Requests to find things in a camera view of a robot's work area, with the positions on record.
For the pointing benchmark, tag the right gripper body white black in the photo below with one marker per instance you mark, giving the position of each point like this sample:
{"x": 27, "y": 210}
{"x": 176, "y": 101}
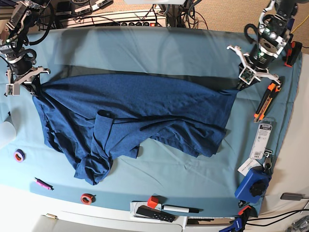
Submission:
{"x": 13, "y": 87}

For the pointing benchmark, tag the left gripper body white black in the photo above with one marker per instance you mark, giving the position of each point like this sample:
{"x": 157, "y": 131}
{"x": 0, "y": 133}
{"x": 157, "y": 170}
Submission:
{"x": 248, "y": 74}

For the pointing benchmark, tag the dark blue t-shirt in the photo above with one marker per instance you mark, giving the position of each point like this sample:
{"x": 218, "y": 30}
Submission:
{"x": 94, "y": 119}

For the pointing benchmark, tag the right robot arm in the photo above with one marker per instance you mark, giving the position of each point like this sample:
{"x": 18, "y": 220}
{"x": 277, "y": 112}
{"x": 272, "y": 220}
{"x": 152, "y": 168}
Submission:
{"x": 20, "y": 61}

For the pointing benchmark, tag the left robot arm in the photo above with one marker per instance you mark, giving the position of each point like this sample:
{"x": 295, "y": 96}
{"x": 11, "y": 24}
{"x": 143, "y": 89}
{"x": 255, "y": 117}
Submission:
{"x": 269, "y": 38}

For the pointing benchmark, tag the orange black utility knife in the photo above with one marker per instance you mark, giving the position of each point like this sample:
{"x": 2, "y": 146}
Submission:
{"x": 268, "y": 97}

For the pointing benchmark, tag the white paper roll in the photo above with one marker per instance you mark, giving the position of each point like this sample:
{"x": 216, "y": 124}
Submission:
{"x": 7, "y": 133}

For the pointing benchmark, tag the orange black clamp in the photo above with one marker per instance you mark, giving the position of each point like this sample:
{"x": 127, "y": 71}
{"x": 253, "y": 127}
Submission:
{"x": 293, "y": 51}
{"x": 245, "y": 210}

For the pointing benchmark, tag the white packaged item blister card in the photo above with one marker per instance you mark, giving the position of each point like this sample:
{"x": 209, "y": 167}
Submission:
{"x": 261, "y": 138}

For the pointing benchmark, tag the purple tape roll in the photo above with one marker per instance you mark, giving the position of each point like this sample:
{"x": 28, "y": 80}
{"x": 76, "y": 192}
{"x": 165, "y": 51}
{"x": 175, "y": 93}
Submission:
{"x": 19, "y": 155}

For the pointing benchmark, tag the white paper card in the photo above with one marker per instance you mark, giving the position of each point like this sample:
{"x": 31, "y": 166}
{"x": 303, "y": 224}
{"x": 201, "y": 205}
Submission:
{"x": 247, "y": 165}

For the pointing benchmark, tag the metal carabiner keys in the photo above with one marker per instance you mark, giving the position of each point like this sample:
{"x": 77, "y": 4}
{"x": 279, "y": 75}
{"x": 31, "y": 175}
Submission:
{"x": 267, "y": 161}

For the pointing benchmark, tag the black foot pedal start label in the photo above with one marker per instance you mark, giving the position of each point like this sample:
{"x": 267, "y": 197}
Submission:
{"x": 81, "y": 7}

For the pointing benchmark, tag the pink marker pen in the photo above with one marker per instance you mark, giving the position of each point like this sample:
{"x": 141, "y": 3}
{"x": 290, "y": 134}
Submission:
{"x": 43, "y": 184}

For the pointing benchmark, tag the blue box black knob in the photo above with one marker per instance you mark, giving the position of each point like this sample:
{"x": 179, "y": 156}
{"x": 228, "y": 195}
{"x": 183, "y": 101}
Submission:
{"x": 253, "y": 186}

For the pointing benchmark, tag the grey adapter box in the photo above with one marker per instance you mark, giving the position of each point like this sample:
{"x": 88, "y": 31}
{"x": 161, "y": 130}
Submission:
{"x": 291, "y": 196}

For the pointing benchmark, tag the light blue table cloth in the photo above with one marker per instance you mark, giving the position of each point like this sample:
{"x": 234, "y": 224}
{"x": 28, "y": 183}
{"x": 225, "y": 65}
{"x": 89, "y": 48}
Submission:
{"x": 193, "y": 55}

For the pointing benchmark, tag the red tape roll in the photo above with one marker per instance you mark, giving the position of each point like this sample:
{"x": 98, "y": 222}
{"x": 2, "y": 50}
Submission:
{"x": 87, "y": 198}

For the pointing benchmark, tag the orange black lower clamp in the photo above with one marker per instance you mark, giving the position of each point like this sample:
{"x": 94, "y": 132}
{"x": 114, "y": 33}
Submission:
{"x": 245, "y": 210}

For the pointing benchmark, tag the blue black clamp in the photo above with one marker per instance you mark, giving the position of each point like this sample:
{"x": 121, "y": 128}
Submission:
{"x": 238, "y": 225}

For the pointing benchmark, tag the white black marker pen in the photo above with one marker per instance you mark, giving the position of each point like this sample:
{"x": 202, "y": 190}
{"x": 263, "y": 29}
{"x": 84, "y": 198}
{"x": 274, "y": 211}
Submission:
{"x": 181, "y": 209}

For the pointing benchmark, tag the red cube block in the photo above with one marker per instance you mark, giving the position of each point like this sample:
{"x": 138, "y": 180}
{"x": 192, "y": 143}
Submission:
{"x": 153, "y": 202}

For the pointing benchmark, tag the white book under remote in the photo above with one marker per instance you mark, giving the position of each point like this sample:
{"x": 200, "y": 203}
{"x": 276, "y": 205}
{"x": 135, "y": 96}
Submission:
{"x": 134, "y": 205}

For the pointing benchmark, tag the black remote control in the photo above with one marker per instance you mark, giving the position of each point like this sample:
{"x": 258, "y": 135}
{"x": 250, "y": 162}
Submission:
{"x": 155, "y": 214}

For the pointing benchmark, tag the white power strip red switch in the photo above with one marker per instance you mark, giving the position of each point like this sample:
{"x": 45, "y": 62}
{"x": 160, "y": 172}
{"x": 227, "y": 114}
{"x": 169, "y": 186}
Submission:
{"x": 132, "y": 23}

